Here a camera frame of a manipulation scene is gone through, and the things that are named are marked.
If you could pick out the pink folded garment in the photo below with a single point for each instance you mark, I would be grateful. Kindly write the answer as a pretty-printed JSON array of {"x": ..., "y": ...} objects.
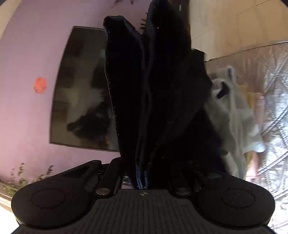
[{"x": 257, "y": 108}]

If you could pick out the silver quilted bed cover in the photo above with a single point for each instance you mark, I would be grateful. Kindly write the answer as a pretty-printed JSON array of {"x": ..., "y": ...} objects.
[{"x": 276, "y": 90}]

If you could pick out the green plant in red pot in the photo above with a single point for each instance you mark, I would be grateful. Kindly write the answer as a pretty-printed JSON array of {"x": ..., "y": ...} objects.
[{"x": 22, "y": 180}]

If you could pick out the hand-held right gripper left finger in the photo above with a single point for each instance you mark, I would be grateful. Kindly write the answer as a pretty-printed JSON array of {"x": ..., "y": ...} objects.
[{"x": 113, "y": 171}]

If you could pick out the black pants with orange stripe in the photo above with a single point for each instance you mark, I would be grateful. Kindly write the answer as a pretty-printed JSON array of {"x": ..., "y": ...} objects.
[{"x": 157, "y": 90}]

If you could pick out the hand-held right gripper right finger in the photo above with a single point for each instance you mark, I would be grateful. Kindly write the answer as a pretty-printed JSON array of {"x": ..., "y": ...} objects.
[{"x": 180, "y": 180}]

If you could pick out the red wall decoration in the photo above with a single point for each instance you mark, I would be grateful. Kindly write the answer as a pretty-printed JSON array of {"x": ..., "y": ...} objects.
[{"x": 40, "y": 85}]

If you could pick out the black flat screen television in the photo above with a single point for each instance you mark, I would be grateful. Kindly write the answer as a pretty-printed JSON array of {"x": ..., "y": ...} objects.
[{"x": 78, "y": 90}]

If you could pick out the stack of folded pastel clothes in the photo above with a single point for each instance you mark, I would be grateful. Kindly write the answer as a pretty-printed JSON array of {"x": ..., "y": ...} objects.
[{"x": 234, "y": 117}]

